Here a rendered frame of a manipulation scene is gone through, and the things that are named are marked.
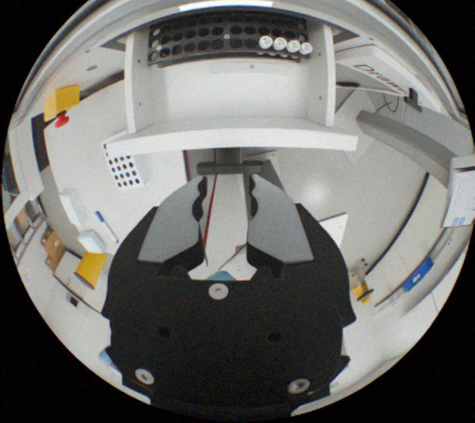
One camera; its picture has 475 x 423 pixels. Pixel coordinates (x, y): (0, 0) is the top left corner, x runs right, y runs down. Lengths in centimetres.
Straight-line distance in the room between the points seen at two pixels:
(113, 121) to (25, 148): 55
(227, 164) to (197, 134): 5
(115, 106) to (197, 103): 22
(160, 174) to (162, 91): 19
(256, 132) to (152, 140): 10
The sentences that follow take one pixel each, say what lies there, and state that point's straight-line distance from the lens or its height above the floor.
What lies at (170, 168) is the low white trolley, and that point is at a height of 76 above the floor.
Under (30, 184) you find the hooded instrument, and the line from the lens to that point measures 83.
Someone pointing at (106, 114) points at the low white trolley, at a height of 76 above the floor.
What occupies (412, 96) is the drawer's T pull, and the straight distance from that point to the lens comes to 35.
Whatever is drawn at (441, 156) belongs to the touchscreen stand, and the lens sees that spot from 93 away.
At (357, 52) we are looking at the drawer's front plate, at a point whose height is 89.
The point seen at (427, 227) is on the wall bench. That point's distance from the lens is 304.
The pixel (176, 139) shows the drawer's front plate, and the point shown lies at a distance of 16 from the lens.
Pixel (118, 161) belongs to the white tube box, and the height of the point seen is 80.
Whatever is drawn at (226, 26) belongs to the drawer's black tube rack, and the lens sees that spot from 20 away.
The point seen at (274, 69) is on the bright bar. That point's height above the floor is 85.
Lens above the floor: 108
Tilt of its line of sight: 61 degrees down
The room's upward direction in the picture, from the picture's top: 177 degrees clockwise
